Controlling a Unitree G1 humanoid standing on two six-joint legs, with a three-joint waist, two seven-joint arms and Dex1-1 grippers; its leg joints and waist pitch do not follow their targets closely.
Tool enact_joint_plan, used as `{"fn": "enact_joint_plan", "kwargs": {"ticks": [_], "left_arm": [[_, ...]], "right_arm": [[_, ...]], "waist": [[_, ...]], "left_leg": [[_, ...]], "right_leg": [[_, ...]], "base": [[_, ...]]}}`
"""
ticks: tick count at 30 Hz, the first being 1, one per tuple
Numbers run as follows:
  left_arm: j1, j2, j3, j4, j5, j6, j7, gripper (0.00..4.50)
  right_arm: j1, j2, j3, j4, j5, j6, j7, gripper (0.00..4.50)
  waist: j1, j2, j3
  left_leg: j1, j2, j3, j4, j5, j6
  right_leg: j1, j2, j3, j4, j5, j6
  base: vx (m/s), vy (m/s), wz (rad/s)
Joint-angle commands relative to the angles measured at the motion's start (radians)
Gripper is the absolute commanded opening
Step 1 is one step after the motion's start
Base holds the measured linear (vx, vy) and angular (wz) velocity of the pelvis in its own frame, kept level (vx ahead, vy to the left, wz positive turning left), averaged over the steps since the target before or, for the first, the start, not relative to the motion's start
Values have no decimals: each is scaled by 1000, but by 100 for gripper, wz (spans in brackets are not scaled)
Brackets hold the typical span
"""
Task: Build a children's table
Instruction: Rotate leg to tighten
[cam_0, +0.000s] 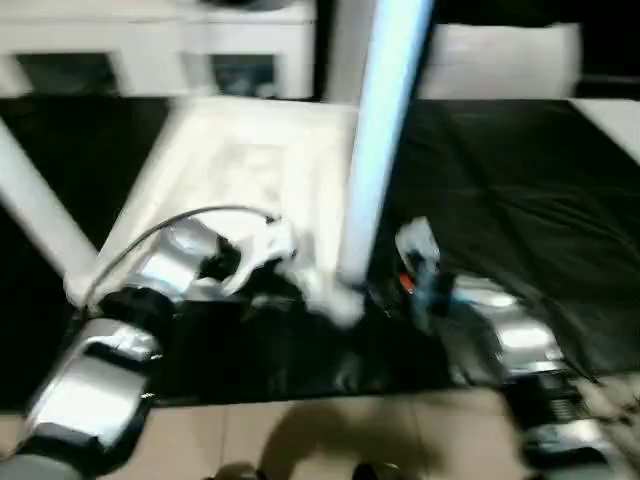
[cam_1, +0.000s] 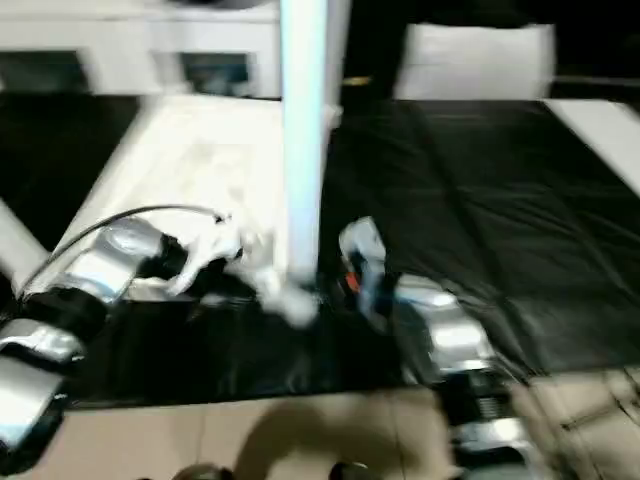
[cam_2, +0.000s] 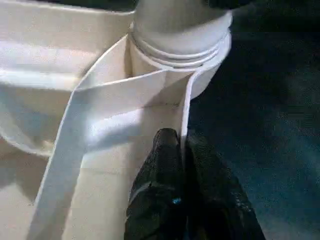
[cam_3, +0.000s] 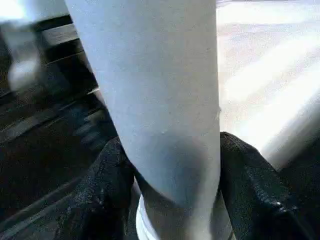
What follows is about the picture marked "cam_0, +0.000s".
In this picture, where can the white flat panel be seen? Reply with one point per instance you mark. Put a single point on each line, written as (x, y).
(510, 60)

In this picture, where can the white sheet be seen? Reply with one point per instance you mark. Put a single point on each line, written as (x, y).
(612, 128)

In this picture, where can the white glass-door cabinet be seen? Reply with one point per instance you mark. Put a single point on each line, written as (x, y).
(60, 35)

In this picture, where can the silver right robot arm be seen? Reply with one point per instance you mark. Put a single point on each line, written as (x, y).
(530, 350)

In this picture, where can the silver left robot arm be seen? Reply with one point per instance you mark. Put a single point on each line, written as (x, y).
(120, 340)

